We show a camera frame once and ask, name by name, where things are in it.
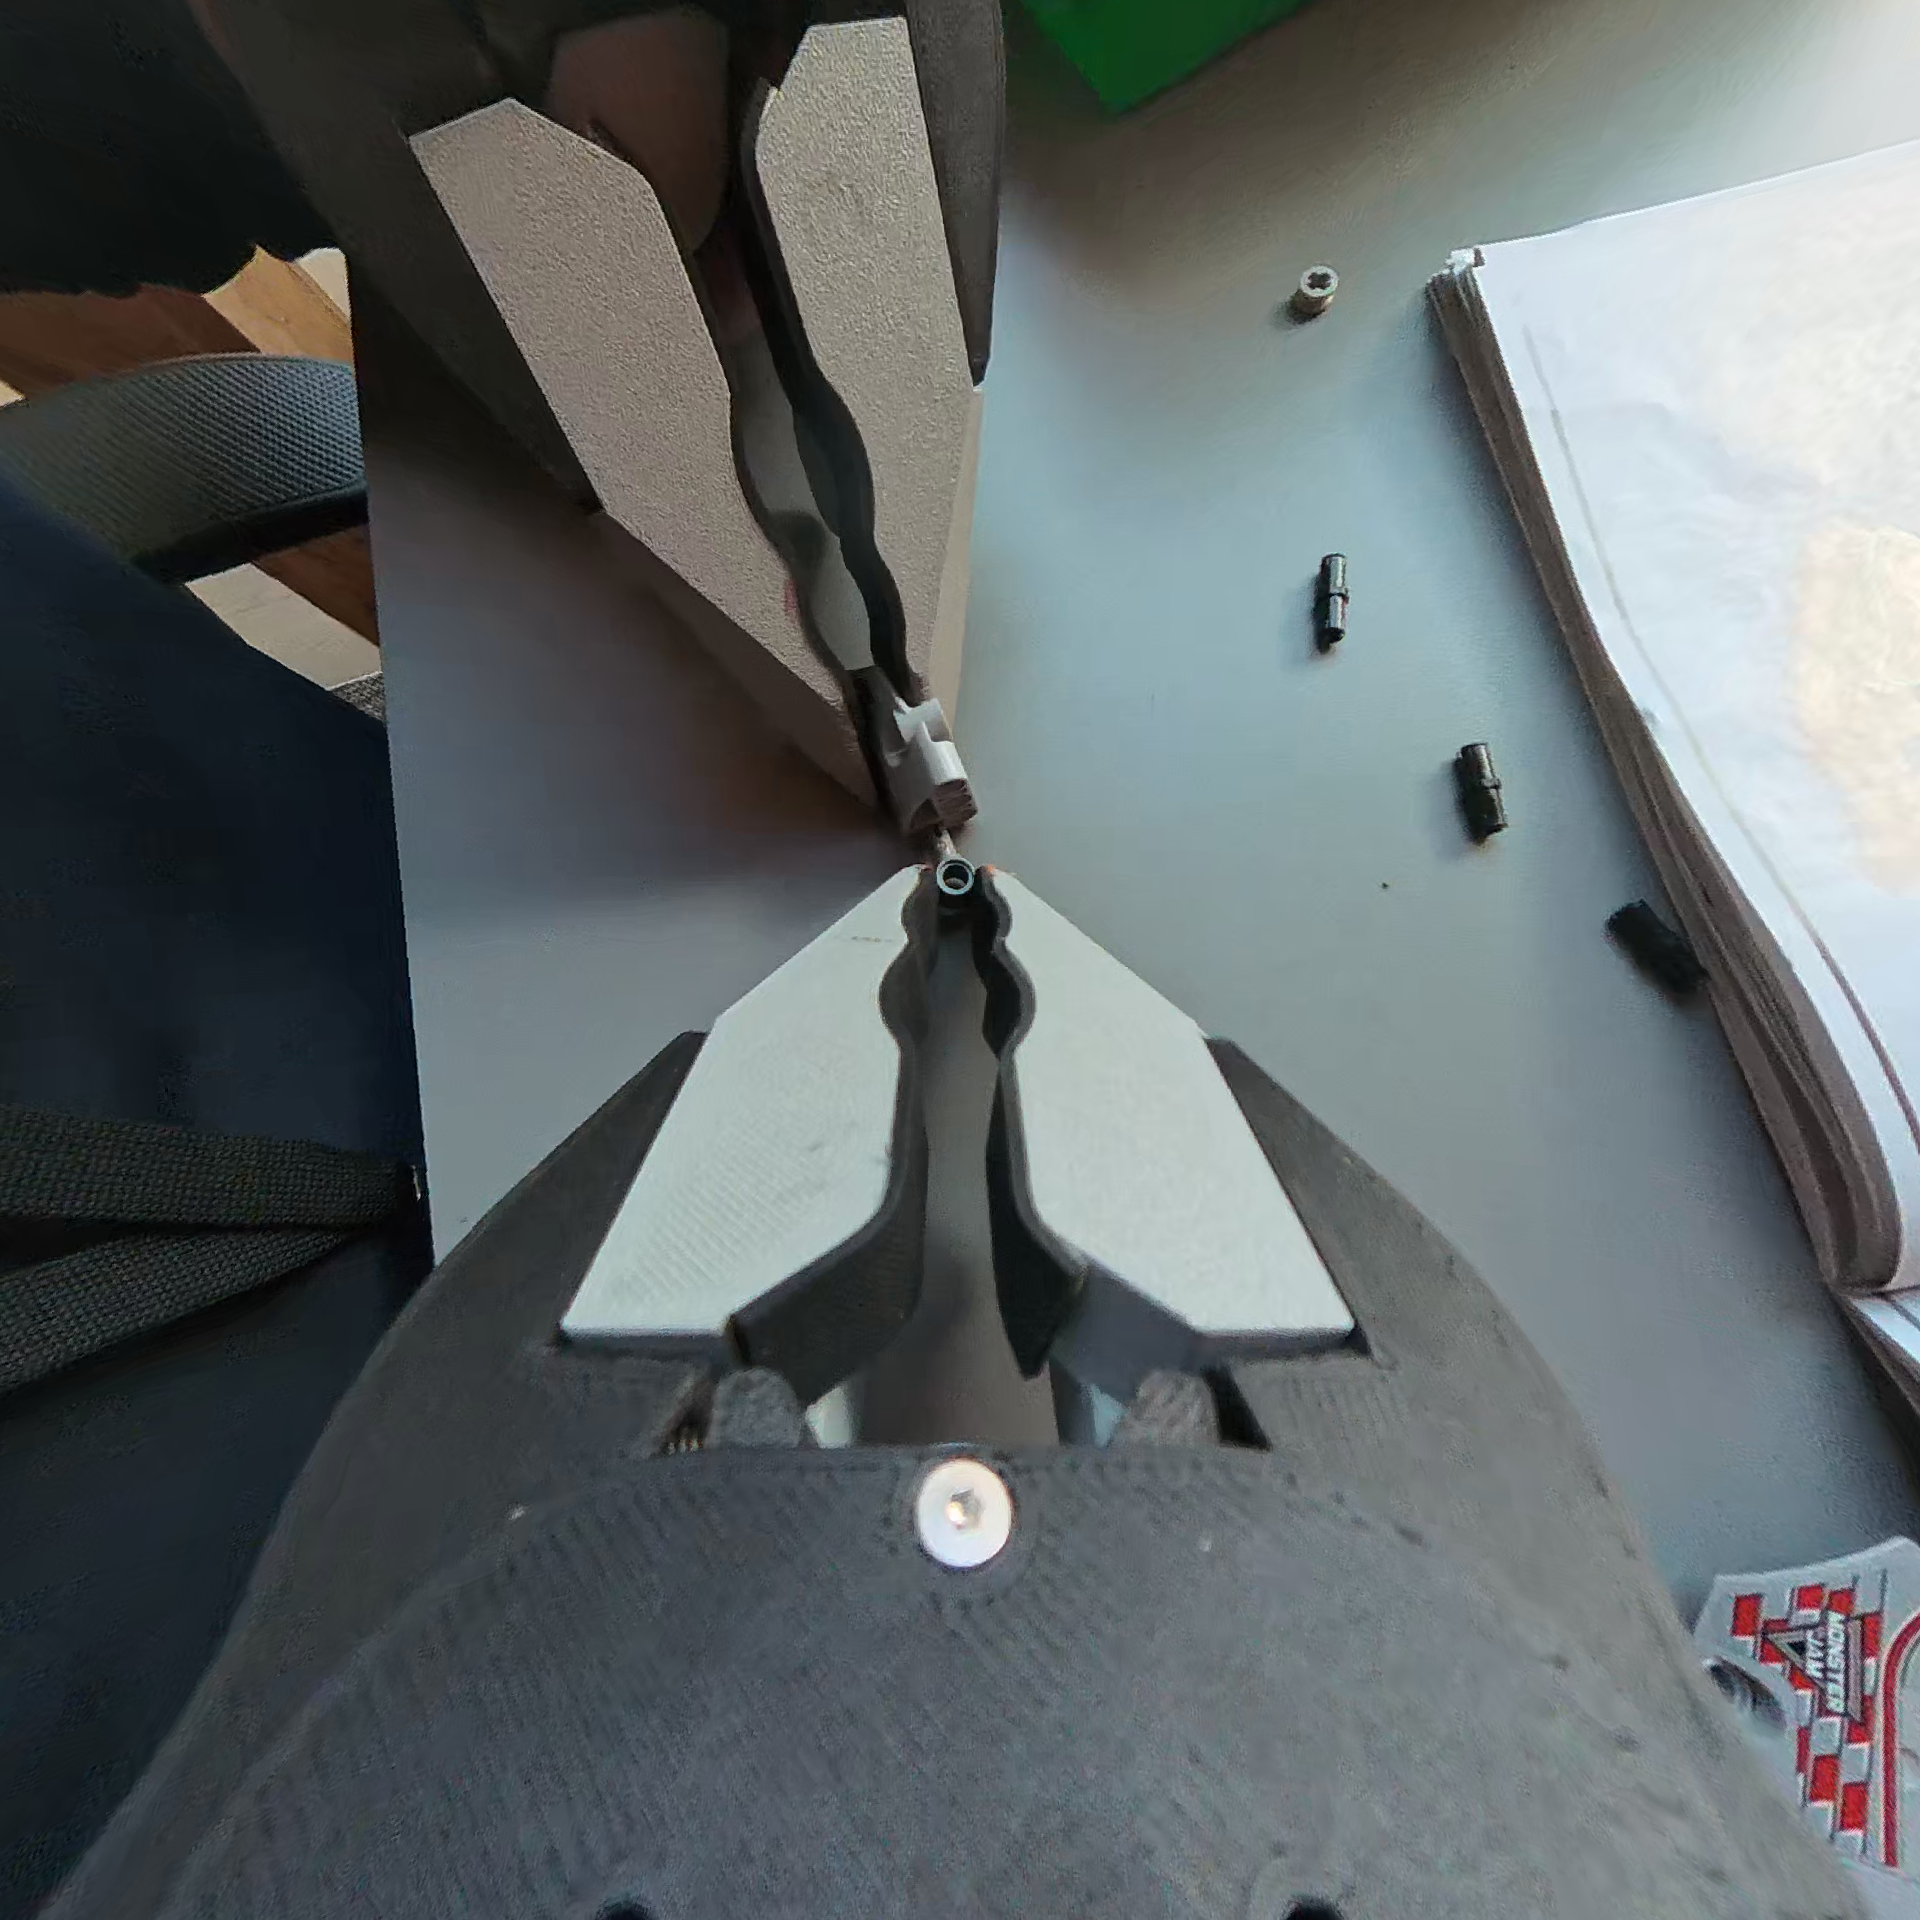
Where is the grey lego connector piece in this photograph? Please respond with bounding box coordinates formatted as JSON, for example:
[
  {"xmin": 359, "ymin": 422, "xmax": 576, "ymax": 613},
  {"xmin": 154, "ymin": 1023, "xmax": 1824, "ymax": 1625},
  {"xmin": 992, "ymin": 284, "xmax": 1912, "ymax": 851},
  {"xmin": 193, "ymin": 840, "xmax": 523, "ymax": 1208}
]
[{"xmin": 882, "ymin": 693, "xmax": 981, "ymax": 837}]

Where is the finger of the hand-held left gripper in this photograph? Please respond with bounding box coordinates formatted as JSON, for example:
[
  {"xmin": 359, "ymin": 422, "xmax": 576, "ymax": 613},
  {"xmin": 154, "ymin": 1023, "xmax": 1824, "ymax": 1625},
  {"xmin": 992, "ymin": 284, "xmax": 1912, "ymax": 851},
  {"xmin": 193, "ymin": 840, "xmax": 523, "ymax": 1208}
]
[
  {"xmin": 410, "ymin": 93, "xmax": 903, "ymax": 803},
  {"xmin": 740, "ymin": 13, "xmax": 981, "ymax": 708}
]

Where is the black mesh office chair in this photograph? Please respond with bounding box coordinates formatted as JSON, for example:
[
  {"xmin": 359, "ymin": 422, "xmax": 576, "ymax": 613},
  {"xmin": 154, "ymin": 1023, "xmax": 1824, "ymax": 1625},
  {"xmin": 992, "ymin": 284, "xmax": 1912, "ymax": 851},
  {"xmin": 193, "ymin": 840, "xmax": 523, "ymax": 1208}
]
[{"xmin": 0, "ymin": 352, "xmax": 373, "ymax": 591}]

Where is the black webbing strap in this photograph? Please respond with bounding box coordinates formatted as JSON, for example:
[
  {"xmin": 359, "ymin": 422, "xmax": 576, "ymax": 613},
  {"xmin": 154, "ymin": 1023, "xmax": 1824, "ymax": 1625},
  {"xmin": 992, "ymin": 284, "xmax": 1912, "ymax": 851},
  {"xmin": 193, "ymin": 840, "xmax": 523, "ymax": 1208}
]
[{"xmin": 0, "ymin": 1103, "xmax": 433, "ymax": 1402}]

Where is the green cardboard box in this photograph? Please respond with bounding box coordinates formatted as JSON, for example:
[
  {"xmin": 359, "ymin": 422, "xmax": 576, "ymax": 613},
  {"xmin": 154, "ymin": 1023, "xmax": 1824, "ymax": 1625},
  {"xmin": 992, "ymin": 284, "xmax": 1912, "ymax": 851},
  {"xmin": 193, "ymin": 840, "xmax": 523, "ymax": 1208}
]
[{"xmin": 1018, "ymin": 0, "xmax": 1329, "ymax": 116}]

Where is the grey lego panel red print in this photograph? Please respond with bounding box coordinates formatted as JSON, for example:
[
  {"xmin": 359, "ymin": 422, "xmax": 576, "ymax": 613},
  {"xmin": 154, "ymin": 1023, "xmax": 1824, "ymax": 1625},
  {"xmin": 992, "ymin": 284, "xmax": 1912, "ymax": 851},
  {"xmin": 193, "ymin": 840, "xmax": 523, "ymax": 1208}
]
[{"xmin": 1695, "ymin": 1533, "xmax": 1920, "ymax": 1876}]

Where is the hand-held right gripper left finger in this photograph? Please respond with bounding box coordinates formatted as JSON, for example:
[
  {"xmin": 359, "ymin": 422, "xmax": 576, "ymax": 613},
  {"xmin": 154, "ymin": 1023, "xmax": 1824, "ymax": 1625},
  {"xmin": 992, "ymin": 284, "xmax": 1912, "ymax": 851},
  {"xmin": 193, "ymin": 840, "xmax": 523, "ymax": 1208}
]
[{"xmin": 559, "ymin": 862, "xmax": 945, "ymax": 1443}]

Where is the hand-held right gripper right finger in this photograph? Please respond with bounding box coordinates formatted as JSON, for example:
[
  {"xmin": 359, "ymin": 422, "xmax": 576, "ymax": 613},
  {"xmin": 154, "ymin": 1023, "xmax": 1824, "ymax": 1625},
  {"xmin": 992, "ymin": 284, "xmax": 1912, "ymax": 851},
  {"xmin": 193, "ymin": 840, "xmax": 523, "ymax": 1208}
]
[{"xmin": 964, "ymin": 862, "xmax": 1363, "ymax": 1448}]

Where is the lego instruction booklet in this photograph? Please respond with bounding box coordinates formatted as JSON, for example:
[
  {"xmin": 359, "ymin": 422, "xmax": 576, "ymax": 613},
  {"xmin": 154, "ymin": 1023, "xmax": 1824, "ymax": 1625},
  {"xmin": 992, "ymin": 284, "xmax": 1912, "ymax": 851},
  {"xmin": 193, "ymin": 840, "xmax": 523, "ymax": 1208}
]
[{"xmin": 1425, "ymin": 140, "xmax": 1920, "ymax": 1450}]

